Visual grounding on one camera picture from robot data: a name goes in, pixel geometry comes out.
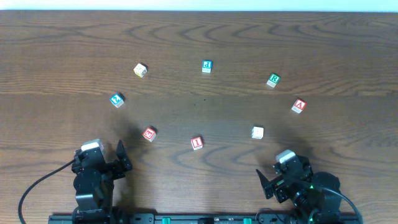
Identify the red I letter block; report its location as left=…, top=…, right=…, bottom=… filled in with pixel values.
left=191, top=136, right=203, bottom=151

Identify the red E letter block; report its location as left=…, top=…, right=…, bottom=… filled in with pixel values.
left=142, top=127, right=157, bottom=142

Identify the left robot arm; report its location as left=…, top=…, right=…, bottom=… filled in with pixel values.
left=72, top=139, right=132, bottom=223

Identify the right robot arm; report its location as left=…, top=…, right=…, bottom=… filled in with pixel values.
left=256, top=150, right=343, bottom=223

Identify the white plain wooden block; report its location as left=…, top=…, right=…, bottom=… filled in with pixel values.
left=251, top=126, right=264, bottom=139

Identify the blue P letter block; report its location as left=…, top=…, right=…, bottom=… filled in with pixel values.
left=201, top=60, right=213, bottom=73

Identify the green R letter block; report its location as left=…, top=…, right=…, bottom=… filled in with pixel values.
left=266, top=73, right=280, bottom=88

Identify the blue 2 number block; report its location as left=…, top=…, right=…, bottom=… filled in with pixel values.
left=109, top=93, right=124, bottom=108

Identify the black mounting rail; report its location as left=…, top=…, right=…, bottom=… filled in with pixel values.
left=48, top=212, right=364, bottom=224

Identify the yellow white letter block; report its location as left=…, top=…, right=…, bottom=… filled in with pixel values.
left=133, top=63, right=147, bottom=78

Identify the red A letter block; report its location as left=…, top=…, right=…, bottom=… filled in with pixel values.
left=291, top=99, right=307, bottom=114

